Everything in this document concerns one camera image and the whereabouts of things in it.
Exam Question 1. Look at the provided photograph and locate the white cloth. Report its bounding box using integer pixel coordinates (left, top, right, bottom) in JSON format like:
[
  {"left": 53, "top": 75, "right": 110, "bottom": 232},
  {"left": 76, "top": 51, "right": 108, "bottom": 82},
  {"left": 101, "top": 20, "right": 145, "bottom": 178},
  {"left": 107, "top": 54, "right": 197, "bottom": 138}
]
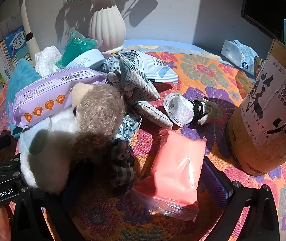
[{"left": 34, "top": 46, "right": 63, "bottom": 77}]

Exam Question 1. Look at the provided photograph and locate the grey checked fabric doll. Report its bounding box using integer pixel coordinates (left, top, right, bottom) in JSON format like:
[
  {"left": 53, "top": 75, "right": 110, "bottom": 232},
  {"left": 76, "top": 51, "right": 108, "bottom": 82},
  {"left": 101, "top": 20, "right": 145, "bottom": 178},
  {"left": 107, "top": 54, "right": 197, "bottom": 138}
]
[{"left": 106, "top": 55, "right": 173, "bottom": 127}]

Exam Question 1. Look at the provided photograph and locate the floral tablecloth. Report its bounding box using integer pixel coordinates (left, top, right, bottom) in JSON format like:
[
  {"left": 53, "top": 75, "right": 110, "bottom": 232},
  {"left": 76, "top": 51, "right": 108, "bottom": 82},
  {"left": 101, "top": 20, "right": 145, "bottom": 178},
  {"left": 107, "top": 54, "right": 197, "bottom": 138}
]
[{"left": 0, "top": 45, "right": 286, "bottom": 241}]

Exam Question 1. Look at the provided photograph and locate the white and brown plush toy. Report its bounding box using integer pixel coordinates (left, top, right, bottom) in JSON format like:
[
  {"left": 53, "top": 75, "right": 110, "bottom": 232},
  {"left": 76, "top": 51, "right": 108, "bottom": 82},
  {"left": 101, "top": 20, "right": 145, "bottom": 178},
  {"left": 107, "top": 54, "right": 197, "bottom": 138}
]
[{"left": 19, "top": 83, "right": 126, "bottom": 194}]

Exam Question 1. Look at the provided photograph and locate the purple wet wipes pack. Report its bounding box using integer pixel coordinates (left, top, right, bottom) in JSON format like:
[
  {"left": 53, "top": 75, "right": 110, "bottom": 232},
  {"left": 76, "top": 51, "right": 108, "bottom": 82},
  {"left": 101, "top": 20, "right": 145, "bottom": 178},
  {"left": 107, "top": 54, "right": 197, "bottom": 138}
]
[{"left": 9, "top": 65, "right": 108, "bottom": 128}]

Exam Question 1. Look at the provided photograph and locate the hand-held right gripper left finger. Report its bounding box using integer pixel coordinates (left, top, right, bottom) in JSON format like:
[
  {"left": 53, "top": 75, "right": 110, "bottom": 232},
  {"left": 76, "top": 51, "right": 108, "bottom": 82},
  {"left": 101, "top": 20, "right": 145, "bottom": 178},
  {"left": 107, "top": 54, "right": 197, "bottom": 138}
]
[{"left": 10, "top": 178, "right": 91, "bottom": 241}]

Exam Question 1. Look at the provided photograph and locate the white cloth lump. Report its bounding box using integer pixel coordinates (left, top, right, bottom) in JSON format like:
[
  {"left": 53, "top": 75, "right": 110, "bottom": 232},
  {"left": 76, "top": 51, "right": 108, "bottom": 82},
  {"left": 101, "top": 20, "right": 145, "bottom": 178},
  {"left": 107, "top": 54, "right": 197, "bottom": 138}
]
[{"left": 130, "top": 128, "right": 207, "bottom": 221}]

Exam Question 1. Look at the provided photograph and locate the teal towel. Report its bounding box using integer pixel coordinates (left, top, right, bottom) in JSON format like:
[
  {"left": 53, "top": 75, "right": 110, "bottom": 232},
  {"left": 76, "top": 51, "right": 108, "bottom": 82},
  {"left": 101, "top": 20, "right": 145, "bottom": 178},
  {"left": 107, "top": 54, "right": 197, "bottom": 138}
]
[{"left": 6, "top": 58, "right": 43, "bottom": 138}]

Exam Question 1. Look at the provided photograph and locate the white and blue tissue packet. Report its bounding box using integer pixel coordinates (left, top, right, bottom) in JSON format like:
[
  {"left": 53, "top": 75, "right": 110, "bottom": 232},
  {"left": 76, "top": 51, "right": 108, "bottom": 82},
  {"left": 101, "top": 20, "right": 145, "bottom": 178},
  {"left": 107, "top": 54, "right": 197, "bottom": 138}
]
[{"left": 220, "top": 40, "right": 260, "bottom": 76}]

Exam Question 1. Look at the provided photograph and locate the checked scrunchie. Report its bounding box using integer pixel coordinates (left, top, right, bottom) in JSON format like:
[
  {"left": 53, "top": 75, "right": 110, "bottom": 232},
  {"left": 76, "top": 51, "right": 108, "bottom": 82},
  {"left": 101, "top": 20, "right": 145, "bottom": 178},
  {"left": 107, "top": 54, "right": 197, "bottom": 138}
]
[{"left": 108, "top": 115, "right": 142, "bottom": 187}]

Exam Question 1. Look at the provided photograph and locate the white lamp stand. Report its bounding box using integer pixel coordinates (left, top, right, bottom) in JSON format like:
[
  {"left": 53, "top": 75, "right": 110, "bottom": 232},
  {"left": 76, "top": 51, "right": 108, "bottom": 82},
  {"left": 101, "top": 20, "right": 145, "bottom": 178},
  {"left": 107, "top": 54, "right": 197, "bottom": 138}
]
[{"left": 20, "top": 0, "right": 40, "bottom": 61}]

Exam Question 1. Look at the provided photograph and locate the white printed packet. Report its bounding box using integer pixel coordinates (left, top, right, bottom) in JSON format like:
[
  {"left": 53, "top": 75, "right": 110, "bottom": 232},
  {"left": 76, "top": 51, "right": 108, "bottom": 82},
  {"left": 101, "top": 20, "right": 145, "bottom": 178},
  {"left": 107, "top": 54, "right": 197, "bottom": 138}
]
[{"left": 103, "top": 50, "right": 178, "bottom": 83}]

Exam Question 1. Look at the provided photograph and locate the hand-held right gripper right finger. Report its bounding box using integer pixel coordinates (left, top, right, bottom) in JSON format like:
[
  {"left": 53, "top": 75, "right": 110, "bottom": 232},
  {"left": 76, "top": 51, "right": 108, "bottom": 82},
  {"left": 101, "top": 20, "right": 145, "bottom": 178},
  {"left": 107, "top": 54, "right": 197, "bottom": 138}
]
[{"left": 202, "top": 156, "right": 281, "bottom": 241}]

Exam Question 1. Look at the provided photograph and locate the white sock bundle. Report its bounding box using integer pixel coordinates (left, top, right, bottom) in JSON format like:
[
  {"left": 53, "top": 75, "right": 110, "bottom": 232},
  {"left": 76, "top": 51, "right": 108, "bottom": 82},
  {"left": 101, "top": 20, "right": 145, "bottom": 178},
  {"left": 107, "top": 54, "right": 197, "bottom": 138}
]
[{"left": 163, "top": 93, "right": 223, "bottom": 127}]

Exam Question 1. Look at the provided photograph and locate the white ribbed vase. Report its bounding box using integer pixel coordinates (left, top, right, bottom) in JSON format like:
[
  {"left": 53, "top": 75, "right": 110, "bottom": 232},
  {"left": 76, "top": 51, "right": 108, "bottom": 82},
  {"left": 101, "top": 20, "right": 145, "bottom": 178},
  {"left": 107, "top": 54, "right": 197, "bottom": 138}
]
[{"left": 88, "top": 0, "right": 126, "bottom": 53}]

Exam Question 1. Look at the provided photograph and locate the row of books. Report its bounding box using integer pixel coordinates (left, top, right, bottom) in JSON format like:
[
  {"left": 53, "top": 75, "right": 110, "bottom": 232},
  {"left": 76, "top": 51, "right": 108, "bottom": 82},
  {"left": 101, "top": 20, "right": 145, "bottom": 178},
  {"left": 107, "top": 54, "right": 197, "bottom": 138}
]
[{"left": 0, "top": 17, "right": 33, "bottom": 88}]

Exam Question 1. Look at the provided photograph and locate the green plastic packet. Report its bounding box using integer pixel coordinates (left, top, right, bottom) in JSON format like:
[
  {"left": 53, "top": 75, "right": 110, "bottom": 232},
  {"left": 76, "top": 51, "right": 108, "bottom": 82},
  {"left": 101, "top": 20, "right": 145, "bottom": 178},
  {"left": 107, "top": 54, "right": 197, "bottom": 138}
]
[{"left": 55, "top": 30, "right": 101, "bottom": 68}]

